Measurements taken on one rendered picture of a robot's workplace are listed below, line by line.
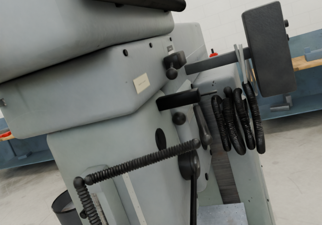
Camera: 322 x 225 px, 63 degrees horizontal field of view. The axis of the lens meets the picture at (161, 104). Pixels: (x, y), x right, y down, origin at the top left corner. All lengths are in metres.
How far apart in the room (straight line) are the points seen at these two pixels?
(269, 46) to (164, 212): 0.42
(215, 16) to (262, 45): 4.02
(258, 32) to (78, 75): 0.42
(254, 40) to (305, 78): 4.23
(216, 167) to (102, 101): 0.63
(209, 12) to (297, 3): 1.32
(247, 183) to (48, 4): 0.84
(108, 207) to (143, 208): 0.06
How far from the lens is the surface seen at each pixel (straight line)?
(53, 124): 0.44
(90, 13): 0.31
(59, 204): 2.88
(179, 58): 0.52
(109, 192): 0.46
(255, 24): 0.65
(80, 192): 0.36
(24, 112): 0.47
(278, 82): 0.67
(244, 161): 0.93
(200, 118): 0.41
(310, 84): 4.90
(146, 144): 0.43
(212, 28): 4.66
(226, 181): 0.97
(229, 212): 1.03
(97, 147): 0.46
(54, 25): 0.28
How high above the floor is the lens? 1.71
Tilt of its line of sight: 12 degrees down
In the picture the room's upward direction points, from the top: 18 degrees counter-clockwise
